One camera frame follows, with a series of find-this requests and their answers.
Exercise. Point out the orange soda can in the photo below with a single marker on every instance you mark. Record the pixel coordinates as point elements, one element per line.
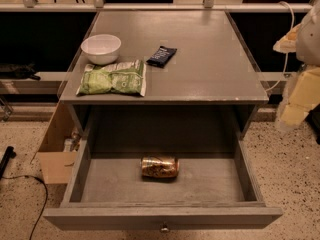
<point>159,166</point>

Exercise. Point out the green chip bag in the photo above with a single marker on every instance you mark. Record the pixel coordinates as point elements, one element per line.
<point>121,78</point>

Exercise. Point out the dark blue snack bar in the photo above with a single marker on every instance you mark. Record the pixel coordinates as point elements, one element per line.
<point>161,57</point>

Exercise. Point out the open grey drawer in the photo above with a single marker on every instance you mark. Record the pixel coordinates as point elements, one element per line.
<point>215,189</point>

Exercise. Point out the black object on shelf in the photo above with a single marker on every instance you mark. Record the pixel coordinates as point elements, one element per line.
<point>18,71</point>

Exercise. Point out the bottles in cardboard box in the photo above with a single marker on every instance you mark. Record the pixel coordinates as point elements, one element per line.
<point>72,142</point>

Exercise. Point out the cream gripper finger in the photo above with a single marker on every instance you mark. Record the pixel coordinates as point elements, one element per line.
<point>287,44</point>
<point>300,96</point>

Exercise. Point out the cardboard box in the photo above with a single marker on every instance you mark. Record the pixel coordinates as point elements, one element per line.
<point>56,165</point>

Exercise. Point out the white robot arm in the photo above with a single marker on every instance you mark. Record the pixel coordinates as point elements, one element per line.
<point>308,38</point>

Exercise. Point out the black stand foot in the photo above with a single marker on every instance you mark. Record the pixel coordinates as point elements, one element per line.
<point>9,154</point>

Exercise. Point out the grey cabinet counter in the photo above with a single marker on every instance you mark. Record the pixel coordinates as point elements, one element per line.
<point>208,86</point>

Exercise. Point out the white bowl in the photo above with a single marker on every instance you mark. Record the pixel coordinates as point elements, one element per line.
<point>101,49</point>

